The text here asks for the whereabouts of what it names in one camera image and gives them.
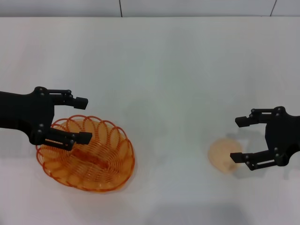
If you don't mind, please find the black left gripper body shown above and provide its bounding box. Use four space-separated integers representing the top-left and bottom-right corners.
0 86 56 145

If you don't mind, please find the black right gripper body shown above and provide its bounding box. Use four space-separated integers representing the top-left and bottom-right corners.
264 106 300 167

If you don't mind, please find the pale round bun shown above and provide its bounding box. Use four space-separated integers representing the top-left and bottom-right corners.
207 138 243 175

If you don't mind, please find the orange plastic woven basket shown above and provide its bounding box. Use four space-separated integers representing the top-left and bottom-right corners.
36 114 136 193

